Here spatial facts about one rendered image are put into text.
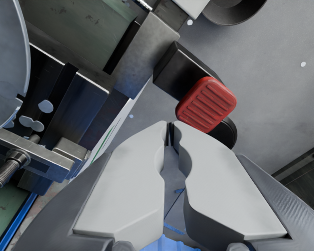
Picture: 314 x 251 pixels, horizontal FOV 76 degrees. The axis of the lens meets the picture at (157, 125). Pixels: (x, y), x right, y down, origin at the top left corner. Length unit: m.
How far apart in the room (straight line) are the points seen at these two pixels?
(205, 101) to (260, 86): 0.94
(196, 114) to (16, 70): 0.21
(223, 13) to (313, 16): 0.40
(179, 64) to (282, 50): 0.91
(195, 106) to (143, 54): 0.14
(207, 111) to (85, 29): 0.22
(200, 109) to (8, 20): 0.22
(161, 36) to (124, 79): 0.10
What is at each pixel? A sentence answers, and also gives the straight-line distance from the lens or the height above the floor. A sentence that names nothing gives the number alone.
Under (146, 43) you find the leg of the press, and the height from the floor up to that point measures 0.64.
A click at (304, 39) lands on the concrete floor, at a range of 1.20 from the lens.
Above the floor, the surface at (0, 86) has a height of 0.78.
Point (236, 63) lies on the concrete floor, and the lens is 1.09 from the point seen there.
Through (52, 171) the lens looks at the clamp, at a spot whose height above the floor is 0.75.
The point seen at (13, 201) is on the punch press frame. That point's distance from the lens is 0.53.
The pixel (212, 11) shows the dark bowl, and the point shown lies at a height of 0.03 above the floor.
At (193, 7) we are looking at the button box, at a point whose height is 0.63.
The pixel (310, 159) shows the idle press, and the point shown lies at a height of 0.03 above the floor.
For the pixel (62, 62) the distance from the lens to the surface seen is 0.32.
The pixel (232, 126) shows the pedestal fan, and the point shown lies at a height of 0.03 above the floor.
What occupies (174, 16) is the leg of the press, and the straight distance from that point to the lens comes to 0.37.
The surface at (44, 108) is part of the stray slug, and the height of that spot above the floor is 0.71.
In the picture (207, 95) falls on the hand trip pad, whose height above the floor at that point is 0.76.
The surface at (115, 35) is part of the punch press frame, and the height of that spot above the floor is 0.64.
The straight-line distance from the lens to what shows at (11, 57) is 0.26.
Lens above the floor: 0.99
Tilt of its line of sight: 57 degrees down
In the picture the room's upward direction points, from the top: 180 degrees counter-clockwise
